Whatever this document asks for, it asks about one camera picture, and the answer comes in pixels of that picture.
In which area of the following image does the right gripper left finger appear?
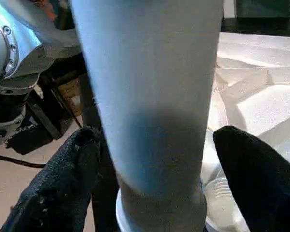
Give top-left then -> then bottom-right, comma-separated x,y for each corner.
0,126 -> 105,232

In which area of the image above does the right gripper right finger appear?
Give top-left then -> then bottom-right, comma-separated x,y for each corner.
212,125 -> 290,232

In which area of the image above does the white plastic table top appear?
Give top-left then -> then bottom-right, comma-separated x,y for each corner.
201,31 -> 290,232

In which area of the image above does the white plastic table leg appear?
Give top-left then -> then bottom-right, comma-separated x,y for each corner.
69,0 -> 226,232

